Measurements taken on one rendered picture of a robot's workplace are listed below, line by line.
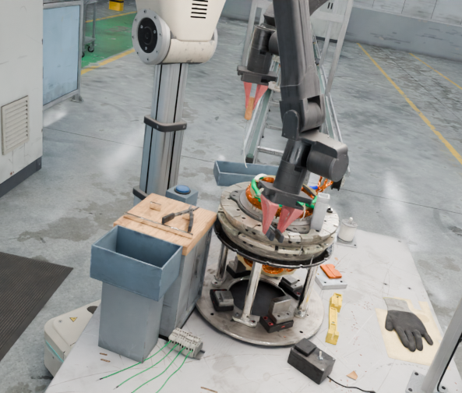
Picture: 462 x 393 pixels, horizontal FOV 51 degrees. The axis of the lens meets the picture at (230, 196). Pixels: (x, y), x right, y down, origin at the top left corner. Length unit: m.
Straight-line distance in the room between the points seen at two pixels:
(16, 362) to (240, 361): 1.30
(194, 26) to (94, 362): 0.92
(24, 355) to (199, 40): 1.55
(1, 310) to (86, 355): 1.39
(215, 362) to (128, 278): 0.32
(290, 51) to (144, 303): 0.61
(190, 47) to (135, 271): 0.70
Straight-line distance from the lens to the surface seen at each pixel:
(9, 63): 3.41
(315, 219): 1.22
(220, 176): 1.52
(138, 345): 1.19
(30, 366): 2.33
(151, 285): 1.06
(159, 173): 1.59
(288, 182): 0.96
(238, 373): 1.24
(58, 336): 2.09
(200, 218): 1.23
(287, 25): 0.92
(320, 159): 0.92
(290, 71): 0.92
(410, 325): 1.56
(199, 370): 1.22
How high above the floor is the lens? 1.64
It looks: 25 degrees down
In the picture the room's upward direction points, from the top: 11 degrees clockwise
